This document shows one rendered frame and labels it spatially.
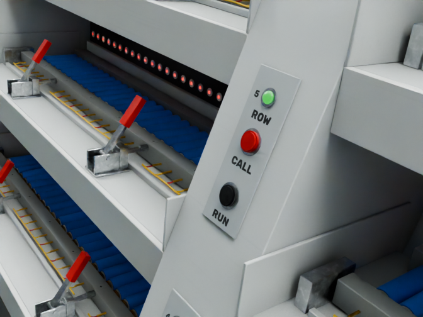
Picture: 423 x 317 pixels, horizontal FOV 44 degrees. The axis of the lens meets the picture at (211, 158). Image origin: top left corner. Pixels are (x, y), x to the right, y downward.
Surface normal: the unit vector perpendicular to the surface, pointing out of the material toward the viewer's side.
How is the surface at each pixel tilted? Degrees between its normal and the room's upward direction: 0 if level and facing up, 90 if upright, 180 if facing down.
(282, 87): 90
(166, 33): 109
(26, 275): 19
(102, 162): 90
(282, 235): 90
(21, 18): 90
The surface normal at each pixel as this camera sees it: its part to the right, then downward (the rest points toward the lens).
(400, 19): 0.59, 0.39
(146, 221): 0.11, -0.91
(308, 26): -0.72, -0.14
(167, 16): -0.80, 0.17
